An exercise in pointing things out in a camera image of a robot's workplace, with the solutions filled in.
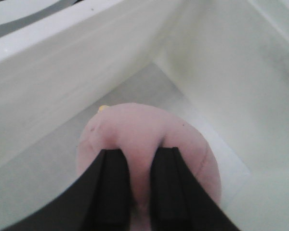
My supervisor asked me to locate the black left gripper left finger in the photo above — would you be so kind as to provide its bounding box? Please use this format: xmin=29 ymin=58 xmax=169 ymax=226
xmin=6 ymin=149 xmax=130 ymax=231

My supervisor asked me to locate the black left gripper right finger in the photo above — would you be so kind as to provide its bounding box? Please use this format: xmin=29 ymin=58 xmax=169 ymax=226
xmin=150 ymin=147 xmax=238 ymax=231

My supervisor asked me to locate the pink plush ball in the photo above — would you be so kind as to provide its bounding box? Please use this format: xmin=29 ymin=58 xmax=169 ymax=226
xmin=77 ymin=103 xmax=221 ymax=231

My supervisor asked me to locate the white plastic tote box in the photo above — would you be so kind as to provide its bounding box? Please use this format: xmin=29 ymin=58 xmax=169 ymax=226
xmin=0 ymin=0 xmax=289 ymax=231

